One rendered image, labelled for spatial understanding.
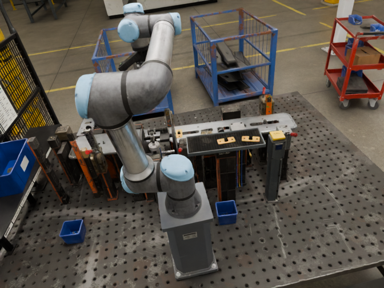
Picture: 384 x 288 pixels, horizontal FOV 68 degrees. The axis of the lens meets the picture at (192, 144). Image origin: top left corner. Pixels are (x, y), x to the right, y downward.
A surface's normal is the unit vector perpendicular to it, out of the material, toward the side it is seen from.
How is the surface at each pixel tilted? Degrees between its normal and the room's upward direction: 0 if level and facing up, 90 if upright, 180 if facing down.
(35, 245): 0
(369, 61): 90
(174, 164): 7
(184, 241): 90
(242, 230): 0
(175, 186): 90
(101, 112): 104
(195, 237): 90
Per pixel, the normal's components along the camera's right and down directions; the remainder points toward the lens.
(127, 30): -0.04, 0.62
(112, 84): -0.10, -0.22
